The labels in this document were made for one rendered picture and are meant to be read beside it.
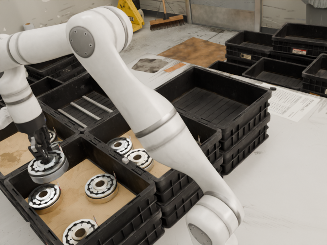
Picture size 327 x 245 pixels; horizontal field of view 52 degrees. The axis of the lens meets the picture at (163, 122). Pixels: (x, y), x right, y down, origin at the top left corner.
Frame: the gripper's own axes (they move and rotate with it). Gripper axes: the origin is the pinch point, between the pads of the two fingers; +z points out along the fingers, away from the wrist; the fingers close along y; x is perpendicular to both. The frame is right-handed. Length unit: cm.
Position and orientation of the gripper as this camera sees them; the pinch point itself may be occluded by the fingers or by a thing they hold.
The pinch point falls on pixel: (48, 157)
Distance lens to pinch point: 99.9
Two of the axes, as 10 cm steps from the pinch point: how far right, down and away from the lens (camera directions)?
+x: -9.6, 2.6, -0.4
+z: 2.0, 8.3, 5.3
